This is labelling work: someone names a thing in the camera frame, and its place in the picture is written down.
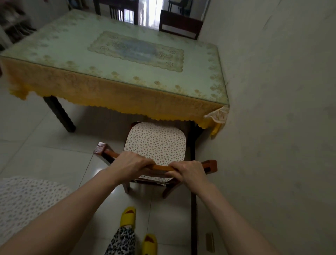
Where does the small dark chair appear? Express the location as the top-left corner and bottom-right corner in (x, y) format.
(168, 0), (194, 17)

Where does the person's right forearm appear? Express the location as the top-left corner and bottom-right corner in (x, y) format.
(197, 184), (282, 255)

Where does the brown wooden chair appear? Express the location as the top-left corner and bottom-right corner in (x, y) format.
(94, 121), (218, 199)

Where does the dark wooden chair slatted back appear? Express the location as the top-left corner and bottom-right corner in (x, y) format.
(93, 0), (139, 26)

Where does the shoe rack with shoes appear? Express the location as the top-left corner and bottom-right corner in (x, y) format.
(0, 0), (38, 51)

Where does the yellow slipper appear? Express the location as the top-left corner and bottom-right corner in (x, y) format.
(120, 207), (137, 231)
(142, 234), (158, 255)

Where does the dark wooden chair solid back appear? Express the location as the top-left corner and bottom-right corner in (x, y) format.
(159, 10), (204, 40)

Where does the rectangular lace mat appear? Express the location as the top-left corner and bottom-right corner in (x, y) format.
(88, 31), (185, 73)

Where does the white lace cloth corner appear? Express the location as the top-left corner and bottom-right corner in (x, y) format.
(204, 106), (230, 124)

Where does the leopard print trouser leg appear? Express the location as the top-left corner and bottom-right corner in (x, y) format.
(104, 226), (136, 255)

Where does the yellow lace tablecloth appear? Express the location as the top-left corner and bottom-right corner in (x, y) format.
(0, 9), (230, 136)

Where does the person's left hand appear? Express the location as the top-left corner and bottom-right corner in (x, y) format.
(106, 151), (156, 185)

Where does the person's left forearm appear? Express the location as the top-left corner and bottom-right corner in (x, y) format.
(0, 169), (119, 255)

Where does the dark wooden dining table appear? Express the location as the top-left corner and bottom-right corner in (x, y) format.
(43, 95), (204, 161)

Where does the white floral seat cushion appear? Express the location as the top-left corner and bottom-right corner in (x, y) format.
(124, 122), (187, 183)

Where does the person's right hand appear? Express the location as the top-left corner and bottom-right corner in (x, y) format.
(165, 160), (215, 195)

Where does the round white floral cushion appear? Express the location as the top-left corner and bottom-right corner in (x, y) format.
(0, 176), (74, 246)

